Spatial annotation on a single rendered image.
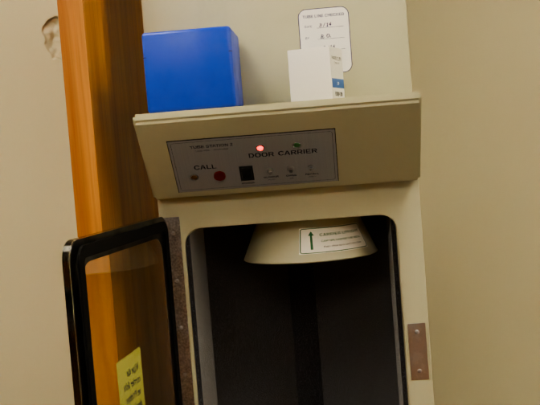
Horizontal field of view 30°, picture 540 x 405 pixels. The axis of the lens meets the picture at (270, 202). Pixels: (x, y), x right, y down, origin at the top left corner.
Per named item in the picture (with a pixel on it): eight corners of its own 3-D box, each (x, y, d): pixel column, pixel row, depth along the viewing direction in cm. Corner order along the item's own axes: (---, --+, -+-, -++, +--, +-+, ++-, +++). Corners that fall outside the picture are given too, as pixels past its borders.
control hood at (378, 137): (155, 198, 124) (149, 117, 123) (419, 178, 122) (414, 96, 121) (137, 204, 113) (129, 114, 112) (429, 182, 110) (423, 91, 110)
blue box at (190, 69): (162, 116, 123) (156, 42, 122) (243, 109, 122) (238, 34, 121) (147, 113, 113) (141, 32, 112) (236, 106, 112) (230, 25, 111)
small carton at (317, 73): (304, 104, 120) (300, 53, 119) (345, 100, 118) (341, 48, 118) (291, 103, 115) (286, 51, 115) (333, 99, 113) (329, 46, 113)
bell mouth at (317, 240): (249, 252, 143) (246, 214, 142) (374, 243, 141) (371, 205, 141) (238, 267, 125) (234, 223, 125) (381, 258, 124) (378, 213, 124)
